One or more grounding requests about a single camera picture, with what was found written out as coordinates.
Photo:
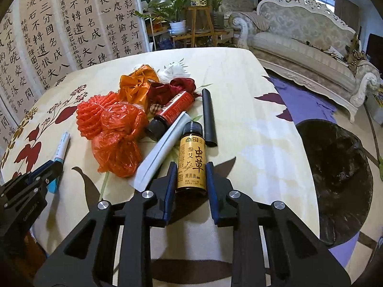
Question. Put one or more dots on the brown bottle yellow label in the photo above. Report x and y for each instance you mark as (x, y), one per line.
(191, 161)

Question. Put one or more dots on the cream vintage telephone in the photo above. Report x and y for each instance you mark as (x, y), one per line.
(199, 2)

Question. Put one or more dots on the checkered fabric piece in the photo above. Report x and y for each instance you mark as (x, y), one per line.
(156, 109)

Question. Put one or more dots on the ornate white sofa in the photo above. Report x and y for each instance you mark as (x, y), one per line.
(299, 50)

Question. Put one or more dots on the wooden plant stand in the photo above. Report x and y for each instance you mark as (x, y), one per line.
(206, 21)

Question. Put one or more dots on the calligraphy folding screen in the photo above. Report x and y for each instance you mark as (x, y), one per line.
(74, 21)

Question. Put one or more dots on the dark red ribbon bundle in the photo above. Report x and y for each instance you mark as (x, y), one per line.
(179, 84)

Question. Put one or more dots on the scattered papers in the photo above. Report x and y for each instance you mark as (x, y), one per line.
(335, 55)

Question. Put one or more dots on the purple cloth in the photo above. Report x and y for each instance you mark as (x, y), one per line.
(302, 101)

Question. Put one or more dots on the black plastic tube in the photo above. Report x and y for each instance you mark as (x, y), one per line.
(208, 116)

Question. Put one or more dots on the red plastic bag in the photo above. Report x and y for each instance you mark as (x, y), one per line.
(119, 143)

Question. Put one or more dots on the tall plant glass pot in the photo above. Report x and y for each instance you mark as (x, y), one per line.
(220, 18)

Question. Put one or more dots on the green cloth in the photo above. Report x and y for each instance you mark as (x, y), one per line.
(380, 167)

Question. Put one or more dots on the black bag lined bin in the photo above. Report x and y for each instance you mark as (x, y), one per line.
(335, 170)

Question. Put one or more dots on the ornate white armchair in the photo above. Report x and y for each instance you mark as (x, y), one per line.
(236, 6)

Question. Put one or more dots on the brown bottle red label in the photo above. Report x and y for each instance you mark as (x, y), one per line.
(176, 107)

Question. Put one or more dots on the potted plant white pot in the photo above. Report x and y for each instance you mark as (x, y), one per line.
(178, 27)

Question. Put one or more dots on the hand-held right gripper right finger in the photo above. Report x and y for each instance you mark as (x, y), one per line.
(211, 191)

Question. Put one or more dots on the black rectangular case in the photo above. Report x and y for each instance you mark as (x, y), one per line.
(375, 50)

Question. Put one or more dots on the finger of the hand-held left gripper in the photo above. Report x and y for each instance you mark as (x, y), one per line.
(48, 166)
(54, 175)

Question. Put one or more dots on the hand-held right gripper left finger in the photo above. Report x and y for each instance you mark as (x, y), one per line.
(170, 191)

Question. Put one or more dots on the blue white marker pen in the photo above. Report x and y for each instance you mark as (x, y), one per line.
(64, 146)

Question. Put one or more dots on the orange plastic bag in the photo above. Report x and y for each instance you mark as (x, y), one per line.
(134, 86)

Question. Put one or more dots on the white squeeze tube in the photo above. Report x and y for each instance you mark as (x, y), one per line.
(158, 155)

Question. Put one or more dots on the red mesh net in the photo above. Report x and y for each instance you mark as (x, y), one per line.
(89, 113)

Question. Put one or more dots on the tiger striped plush toy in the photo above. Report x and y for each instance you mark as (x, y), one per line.
(356, 56)

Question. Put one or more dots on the white metal shelf rack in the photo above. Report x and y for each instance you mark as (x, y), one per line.
(158, 36)

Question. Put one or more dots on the white crumpled tissue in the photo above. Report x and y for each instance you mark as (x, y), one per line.
(172, 73)

